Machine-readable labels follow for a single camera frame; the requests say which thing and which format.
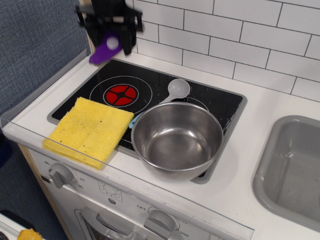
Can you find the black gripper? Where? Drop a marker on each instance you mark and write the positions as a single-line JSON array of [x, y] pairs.
[[113, 15]]

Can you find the purple toy eggplant slice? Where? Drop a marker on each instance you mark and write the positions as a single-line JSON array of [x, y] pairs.
[[110, 46]]

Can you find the black toy stovetop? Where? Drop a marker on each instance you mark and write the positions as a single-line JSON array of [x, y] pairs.
[[135, 89]]

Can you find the grey measuring spoon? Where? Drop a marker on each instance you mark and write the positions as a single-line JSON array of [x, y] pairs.
[[178, 89]]

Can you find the yellow folded cloth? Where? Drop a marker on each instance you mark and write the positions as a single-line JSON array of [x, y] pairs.
[[89, 132]]

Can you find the stainless steel pot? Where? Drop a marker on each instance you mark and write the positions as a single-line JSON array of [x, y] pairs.
[[177, 141]]

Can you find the left grey oven knob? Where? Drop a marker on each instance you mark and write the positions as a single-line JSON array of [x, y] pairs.
[[60, 175]]

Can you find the grey oven knob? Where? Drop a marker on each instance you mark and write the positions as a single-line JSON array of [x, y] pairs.
[[160, 224], [60, 175]]

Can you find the right grey oven knob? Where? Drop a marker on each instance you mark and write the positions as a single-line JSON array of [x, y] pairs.
[[160, 224]]

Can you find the yellow object bottom left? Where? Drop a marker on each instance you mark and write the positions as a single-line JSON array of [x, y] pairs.
[[29, 234]]

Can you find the grey toy sink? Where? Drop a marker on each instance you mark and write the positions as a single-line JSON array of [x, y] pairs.
[[287, 179]]

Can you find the light blue plastic handle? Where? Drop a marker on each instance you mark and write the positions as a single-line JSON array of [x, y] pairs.
[[131, 124]]

